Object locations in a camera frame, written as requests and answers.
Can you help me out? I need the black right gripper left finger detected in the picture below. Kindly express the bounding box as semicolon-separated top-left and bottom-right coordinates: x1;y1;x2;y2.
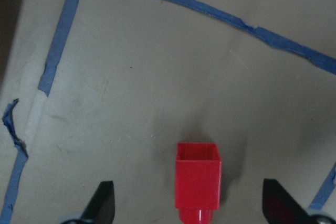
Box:
80;181;115;223

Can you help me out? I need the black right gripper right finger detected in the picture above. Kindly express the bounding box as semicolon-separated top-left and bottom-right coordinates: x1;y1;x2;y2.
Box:
262;179;312;224

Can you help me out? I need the red toy block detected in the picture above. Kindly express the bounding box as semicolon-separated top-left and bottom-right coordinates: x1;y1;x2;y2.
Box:
175;142;222;223

